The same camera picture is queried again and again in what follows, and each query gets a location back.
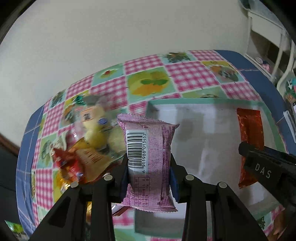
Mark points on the yellow snack packet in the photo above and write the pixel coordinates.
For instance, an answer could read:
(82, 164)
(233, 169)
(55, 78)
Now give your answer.
(59, 185)

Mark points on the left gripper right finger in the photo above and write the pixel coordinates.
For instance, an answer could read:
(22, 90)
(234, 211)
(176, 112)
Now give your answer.
(191, 191)

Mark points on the white shelf unit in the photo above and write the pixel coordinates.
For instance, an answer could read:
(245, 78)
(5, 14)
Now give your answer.
(269, 45)

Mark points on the large steamed cake packet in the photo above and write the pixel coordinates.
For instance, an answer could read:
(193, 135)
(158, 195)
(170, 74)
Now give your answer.
(97, 125)

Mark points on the blue checked under cloth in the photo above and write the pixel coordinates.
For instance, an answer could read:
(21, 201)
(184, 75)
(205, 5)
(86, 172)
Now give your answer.
(25, 162)

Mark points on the brown wooden trim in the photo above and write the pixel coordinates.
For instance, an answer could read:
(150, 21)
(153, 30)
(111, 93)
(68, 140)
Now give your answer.
(9, 146)

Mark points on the mint green white tray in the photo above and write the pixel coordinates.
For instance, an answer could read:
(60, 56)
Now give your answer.
(207, 139)

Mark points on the red cartoon snack bag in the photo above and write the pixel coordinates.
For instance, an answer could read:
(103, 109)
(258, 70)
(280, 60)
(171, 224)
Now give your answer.
(69, 165)

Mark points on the pink snack packet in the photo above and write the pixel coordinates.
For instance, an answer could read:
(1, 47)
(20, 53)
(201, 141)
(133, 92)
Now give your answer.
(148, 148)

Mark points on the red patterned wafer packet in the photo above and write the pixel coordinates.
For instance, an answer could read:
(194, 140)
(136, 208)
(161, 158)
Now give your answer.
(251, 132)

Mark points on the pink plaid fruit tablecloth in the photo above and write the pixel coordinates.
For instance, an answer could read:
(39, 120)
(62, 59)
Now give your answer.
(148, 92)

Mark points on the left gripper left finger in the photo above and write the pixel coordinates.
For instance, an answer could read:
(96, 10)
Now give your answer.
(106, 191)

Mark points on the orange swiss roll packet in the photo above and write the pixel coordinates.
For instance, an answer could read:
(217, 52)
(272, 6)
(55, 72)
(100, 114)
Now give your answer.
(95, 163)

